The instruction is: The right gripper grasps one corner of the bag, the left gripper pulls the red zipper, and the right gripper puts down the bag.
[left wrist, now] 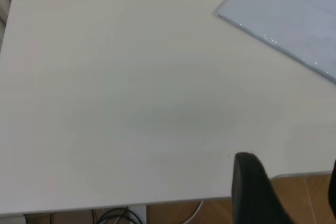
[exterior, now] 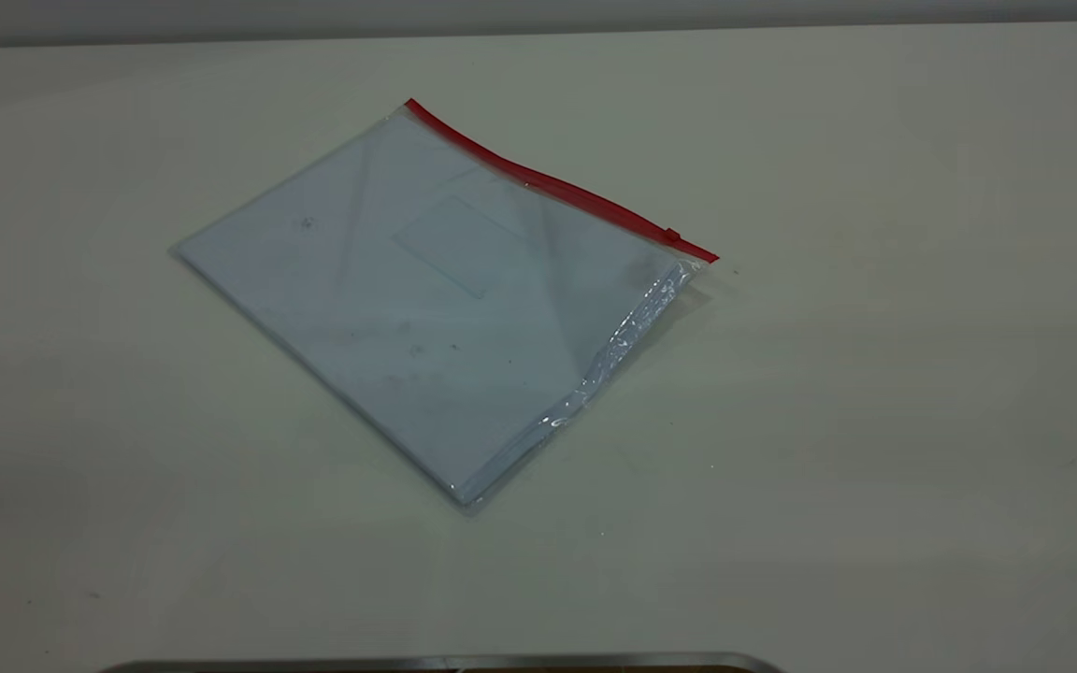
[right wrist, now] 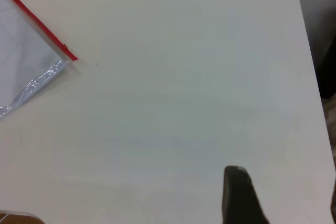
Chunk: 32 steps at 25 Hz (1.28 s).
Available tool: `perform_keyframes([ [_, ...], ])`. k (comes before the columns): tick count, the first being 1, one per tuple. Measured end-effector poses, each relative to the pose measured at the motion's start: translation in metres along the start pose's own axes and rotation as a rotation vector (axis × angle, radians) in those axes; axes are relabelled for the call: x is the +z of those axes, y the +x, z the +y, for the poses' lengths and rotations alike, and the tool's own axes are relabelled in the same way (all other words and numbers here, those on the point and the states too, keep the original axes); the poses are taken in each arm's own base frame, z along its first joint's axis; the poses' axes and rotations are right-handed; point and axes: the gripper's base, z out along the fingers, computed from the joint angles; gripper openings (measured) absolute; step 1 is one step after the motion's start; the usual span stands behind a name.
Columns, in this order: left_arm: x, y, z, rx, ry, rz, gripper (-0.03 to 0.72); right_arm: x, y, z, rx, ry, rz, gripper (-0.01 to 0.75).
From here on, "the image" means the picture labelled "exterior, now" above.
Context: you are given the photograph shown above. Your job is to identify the clear zip bag red zipper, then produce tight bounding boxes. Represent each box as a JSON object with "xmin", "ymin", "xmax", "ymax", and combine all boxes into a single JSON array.
[{"xmin": 169, "ymin": 96, "xmax": 720, "ymax": 517}]

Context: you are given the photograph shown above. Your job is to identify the white paper sheets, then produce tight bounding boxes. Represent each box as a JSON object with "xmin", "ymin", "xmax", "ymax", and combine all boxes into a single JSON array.
[{"xmin": 176, "ymin": 114, "xmax": 689, "ymax": 510}]

